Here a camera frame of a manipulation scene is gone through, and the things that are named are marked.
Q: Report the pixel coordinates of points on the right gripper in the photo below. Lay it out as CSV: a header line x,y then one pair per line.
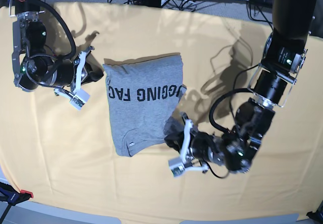
x,y
92,73

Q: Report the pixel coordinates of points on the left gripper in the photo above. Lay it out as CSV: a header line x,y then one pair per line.
x,y
180,142

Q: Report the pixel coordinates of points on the grey t-shirt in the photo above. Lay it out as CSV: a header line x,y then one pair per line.
x,y
142,98

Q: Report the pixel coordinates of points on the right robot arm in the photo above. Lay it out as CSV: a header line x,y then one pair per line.
x,y
33,67

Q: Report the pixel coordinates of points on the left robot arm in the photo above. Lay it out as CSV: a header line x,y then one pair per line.
x,y
283,56

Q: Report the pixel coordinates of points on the yellow table cloth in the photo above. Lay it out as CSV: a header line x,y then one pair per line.
x,y
67,159

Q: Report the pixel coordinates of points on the blue red table clamp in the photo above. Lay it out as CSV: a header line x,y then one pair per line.
x,y
13,197

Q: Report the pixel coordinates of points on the black clamp right corner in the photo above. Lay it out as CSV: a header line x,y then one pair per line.
x,y
316,216

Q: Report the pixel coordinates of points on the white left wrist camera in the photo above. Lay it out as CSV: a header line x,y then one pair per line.
x,y
176,166

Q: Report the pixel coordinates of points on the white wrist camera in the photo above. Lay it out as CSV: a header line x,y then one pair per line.
x,y
80,98
176,166

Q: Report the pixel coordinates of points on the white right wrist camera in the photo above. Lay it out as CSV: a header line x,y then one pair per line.
x,y
80,98

